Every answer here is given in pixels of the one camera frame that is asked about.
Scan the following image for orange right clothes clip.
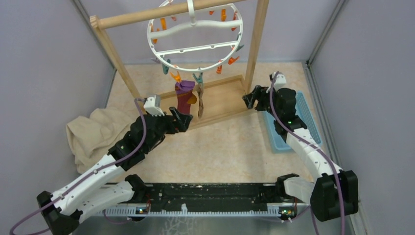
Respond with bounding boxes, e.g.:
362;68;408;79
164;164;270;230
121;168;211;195
228;56;240;65

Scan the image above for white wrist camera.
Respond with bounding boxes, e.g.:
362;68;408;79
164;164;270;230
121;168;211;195
269;71;286;91
143;94;165;117

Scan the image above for beige argyle sock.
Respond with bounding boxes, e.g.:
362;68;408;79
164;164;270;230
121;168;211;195
196;84;204;119

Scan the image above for purple red striped sock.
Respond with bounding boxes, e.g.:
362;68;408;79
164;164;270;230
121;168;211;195
175;80;197;114

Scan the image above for white round clip hanger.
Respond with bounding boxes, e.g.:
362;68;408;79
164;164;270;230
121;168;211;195
146;3;244;74

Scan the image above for wooden hanger stand frame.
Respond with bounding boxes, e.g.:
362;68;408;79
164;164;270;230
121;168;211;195
90;0;269;129

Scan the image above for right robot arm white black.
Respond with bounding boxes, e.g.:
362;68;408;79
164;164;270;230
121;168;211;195
242;85;359;222

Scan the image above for light blue plastic basket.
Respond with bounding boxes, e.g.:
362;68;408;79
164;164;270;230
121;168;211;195
262;91;322;154

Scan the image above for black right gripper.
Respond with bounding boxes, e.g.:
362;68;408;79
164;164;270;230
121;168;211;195
243;85;281;119

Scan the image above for beige crumpled cloth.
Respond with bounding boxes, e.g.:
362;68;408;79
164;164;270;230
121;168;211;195
66;107;134;174

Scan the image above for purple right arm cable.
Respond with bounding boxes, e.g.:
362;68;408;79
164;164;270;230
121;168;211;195
269;71;346;235

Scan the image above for orange front clothes clip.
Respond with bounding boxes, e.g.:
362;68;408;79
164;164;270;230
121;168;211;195
170;71;182;83

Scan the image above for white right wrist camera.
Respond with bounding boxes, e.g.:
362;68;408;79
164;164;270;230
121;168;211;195
269;71;286;91

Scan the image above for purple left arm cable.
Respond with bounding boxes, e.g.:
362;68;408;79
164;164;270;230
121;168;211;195
9;98;147;235

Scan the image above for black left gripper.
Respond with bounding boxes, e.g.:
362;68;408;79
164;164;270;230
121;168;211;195
144;106;192;152

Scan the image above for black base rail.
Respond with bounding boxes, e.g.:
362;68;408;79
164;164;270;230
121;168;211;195
97;182;305;218

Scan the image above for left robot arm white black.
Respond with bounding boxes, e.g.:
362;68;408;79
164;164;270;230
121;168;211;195
37;107;193;235

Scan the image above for orange left clothes clip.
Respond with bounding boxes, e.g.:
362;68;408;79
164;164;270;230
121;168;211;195
149;18;167;45

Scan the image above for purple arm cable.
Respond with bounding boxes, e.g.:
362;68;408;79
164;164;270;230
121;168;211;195
9;98;147;235
269;71;346;235

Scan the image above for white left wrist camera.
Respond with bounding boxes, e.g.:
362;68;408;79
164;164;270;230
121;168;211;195
143;94;165;117

